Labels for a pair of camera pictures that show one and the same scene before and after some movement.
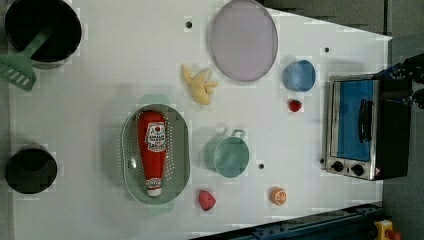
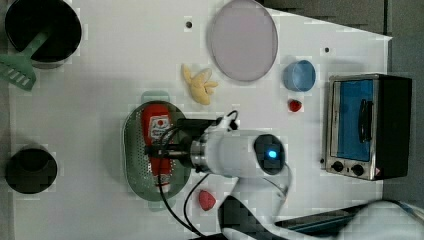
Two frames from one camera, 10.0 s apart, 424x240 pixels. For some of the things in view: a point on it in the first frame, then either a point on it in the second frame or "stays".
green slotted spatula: [17, 69] stays
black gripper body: [410, 67] to [187, 129]
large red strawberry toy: [206, 200] stays
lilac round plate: [244, 41] stays
